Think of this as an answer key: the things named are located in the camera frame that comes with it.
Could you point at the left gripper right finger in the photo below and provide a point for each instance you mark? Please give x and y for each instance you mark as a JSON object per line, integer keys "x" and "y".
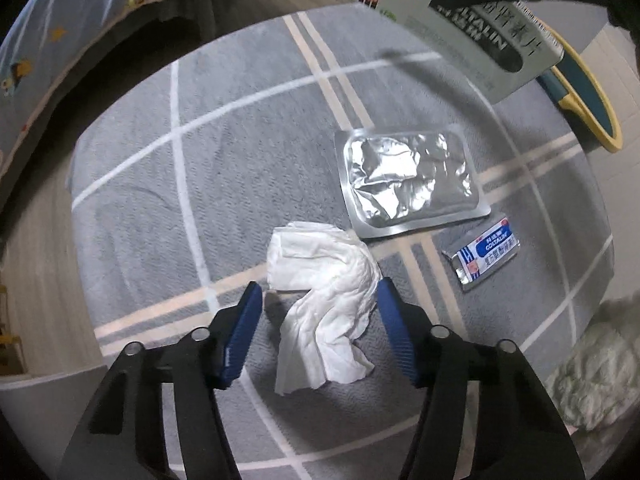
{"x": 520, "y": 434}

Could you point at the wooden shelf at left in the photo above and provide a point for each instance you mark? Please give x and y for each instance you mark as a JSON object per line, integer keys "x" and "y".
{"x": 12, "y": 354}

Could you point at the teal yellow trash bin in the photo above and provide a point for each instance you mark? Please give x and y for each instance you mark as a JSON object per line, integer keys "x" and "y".
{"x": 572, "y": 87}

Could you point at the green white medicine box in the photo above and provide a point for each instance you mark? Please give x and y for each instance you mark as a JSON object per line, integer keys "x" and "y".
{"x": 498, "y": 46}

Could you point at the blue white medicine sachet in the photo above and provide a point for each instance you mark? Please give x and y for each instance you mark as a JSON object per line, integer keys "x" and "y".
{"x": 482, "y": 251}

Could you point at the white tissue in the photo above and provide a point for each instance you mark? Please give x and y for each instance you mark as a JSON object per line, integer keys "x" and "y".
{"x": 337, "y": 276}

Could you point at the grey plaid rug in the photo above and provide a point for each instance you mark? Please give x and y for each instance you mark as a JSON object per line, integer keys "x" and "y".
{"x": 178, "y": 186}

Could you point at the silver foil blister tray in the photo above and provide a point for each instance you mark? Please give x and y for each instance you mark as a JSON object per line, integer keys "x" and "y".
{"x": 397, "y": 180}

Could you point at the bed with blue duvet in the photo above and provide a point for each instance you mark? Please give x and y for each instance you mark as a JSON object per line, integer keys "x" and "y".
{"x": 44, "y": 43}

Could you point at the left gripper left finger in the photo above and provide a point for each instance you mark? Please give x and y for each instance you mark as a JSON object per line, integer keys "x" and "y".
{"x": 121, "y": 433}

